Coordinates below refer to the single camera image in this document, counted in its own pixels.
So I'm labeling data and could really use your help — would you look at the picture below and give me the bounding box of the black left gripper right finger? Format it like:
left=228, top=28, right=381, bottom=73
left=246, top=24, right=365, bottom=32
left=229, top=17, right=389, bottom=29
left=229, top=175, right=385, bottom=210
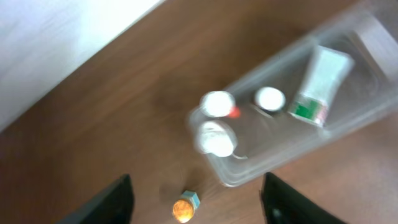
left=261, top=172, right=345, bottom=224

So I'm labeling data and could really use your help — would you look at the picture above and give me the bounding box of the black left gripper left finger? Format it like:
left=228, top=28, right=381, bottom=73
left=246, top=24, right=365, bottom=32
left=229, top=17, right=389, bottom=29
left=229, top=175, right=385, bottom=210
left=57, top=174, right=134, bottom=224

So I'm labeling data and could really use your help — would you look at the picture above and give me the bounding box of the small gold-lidded balm jar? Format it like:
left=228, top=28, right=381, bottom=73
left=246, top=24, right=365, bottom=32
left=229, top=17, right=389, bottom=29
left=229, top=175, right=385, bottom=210
left=172, top=190, right=200, bottom=223

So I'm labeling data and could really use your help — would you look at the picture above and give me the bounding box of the white lotion bottle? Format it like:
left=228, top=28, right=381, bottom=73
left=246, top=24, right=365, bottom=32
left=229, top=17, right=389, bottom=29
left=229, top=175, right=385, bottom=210
left=194, top=120, right=238, bottom=157

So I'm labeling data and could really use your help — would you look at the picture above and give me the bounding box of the dark bottle with white cap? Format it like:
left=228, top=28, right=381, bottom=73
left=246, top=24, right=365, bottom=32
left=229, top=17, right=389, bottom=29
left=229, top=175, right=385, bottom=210
left=253, top=86, right=286, bottom=115

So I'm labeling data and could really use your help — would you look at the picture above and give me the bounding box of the orange tube with white cap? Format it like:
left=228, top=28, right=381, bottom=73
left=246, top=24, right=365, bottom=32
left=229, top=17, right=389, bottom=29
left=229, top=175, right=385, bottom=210
left=199, top=91, right=241, bottom=119

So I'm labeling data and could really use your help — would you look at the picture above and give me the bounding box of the white green medicine box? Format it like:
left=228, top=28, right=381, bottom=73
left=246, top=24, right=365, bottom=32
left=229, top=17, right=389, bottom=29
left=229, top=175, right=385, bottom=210
left=288, top=46, right=354, bottom=127

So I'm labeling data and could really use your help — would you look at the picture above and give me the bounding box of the clear plastic container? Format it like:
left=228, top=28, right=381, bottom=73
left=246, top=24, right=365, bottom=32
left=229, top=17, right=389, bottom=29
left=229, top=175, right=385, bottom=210
left=188, top=1, right=397, bottom=187

